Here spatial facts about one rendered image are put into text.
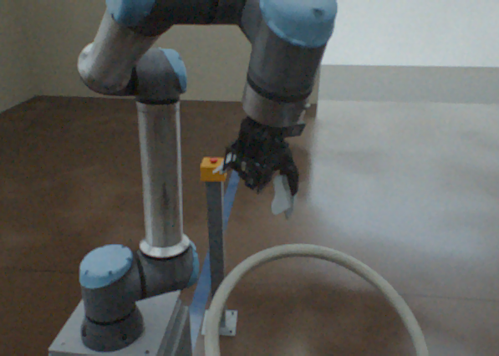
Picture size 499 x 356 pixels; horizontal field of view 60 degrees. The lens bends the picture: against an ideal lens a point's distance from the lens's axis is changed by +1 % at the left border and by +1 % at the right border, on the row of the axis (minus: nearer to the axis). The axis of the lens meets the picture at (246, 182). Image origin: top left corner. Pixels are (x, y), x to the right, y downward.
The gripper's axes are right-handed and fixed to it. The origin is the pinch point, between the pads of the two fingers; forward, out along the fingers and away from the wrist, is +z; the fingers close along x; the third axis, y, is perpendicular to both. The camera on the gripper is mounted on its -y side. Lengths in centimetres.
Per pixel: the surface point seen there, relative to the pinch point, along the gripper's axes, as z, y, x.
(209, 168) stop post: 92, -74, -61
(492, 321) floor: 167, -160, 104
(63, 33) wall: 325, -329, -549
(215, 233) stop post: 129, -69, -48
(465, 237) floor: 194, -246, 77
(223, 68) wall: 319, -450, -316
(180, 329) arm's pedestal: 85, -3, -15
